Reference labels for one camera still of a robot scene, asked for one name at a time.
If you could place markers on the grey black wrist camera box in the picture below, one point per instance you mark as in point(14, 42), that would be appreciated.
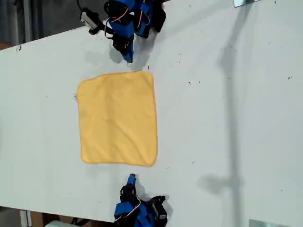
point(89, 17)

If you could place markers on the white box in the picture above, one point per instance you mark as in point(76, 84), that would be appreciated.
point(59, 224)

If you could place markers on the yellow square towel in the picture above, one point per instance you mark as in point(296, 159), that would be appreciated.
point(118, 118)

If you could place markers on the white table leg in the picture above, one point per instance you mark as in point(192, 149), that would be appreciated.
point(25, 218)

